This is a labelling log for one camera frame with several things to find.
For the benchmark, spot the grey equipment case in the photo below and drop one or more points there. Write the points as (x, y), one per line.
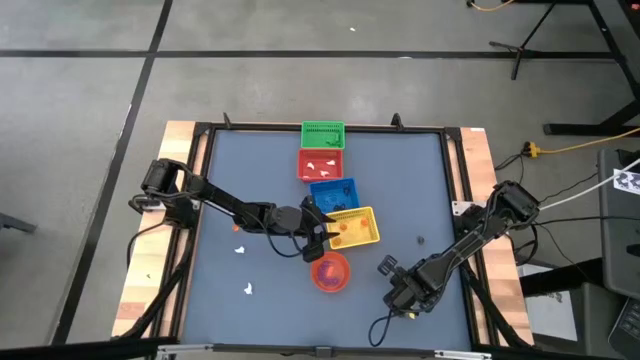
(620, 240)

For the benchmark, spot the black tripod stand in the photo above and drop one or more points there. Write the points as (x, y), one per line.
(521, 50)

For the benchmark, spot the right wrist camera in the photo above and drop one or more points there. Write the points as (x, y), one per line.
(388, 265)

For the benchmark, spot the black desk frame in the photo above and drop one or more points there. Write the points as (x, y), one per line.
(575, 129)

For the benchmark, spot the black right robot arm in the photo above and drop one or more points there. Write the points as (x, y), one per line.
(465, 245)

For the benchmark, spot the blue plastic basket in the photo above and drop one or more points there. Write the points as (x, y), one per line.
(325, 195)

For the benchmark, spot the orange plastic bowl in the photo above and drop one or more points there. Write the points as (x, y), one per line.
(345, 265)

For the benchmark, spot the grey floor object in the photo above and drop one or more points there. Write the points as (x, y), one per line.
(15, 223)

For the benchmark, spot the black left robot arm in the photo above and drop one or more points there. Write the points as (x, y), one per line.
(225, 202)

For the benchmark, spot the green toy skeleton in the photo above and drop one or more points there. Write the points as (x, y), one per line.
(330, 141)
(338, 137)

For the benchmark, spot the green plastic basket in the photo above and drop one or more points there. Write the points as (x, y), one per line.
(315, 136)

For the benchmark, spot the purple toy spider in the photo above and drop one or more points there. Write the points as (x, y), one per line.
(334, 281)
(325, 266)
(324, 280)

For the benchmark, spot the silver aluminium bar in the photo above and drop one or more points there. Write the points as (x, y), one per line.
(462, 354)
(185, 347)

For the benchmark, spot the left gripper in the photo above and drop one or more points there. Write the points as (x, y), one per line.
(297, 220)

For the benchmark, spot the white cardboard box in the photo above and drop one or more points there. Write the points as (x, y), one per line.
(550, 315)

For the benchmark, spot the black horizontal beam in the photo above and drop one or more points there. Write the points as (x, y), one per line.
(75, 350)

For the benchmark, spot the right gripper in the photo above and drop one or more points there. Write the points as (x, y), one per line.
(415, 290)

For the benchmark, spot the black keyboard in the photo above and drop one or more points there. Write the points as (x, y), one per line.
(627, 327)

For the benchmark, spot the red plastic basket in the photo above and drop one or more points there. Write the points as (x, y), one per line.
(320, 156)

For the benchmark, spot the printed paper tag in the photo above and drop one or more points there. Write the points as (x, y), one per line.
(627, 181)

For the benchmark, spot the black table frame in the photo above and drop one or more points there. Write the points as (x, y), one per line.
(235, 126)

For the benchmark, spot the blue-grey table mat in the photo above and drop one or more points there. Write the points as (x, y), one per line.
(280, 320)

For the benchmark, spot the yellow plastic basket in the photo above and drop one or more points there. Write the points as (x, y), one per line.
(357, 232)

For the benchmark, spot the black side table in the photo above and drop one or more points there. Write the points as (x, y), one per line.
(565, 277)

